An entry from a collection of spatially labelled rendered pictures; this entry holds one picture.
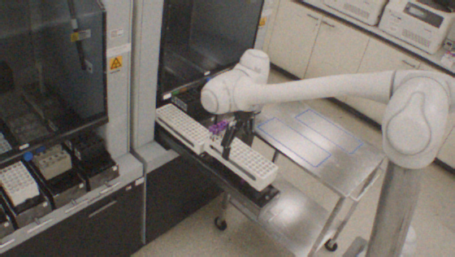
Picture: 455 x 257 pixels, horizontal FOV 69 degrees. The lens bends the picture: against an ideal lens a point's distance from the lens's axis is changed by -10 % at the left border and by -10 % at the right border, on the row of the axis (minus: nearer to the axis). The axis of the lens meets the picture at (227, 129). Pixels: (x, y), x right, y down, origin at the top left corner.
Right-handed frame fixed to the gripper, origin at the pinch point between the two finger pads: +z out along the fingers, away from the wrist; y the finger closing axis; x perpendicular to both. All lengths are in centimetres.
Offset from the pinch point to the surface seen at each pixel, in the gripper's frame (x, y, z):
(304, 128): -5, 50, 10
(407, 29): 3, 230, -10
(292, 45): 106, 229, 54
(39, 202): 30, -68, 11
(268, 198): -20.7, -1.4, 9.9
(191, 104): 36.7, 12.1, 4.9
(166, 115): 36.6, -2.8, 5.1
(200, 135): 18.2, -0.1, 5.2
